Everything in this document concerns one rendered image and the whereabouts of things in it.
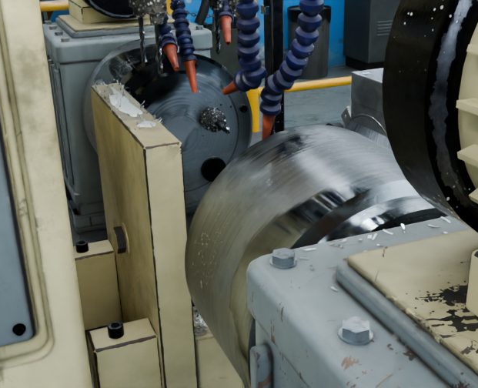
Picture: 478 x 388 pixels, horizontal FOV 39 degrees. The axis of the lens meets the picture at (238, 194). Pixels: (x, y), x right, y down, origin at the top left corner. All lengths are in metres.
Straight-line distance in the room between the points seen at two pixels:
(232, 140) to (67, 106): 0.32
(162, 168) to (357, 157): 0.21
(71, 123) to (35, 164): 0.64
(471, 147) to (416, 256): 0.10
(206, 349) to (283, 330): 0.43
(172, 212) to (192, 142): 0.38
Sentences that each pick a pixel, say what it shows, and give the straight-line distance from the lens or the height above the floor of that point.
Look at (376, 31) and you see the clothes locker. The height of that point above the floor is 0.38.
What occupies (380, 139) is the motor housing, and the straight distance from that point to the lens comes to 1.06.
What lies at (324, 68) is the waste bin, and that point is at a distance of 6.19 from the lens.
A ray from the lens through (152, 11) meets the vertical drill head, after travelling 0.76.
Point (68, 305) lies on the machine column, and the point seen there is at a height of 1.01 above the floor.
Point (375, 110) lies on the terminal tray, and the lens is 0.94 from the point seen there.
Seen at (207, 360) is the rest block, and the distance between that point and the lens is 0.81.
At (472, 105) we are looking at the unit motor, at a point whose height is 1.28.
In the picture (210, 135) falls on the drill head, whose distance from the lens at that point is 1.08.
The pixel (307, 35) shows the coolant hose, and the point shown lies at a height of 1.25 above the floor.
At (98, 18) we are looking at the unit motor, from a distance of 1.36.
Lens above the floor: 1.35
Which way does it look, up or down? 22 degrees down
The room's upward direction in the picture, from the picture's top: 2 degrees counter-clockwise
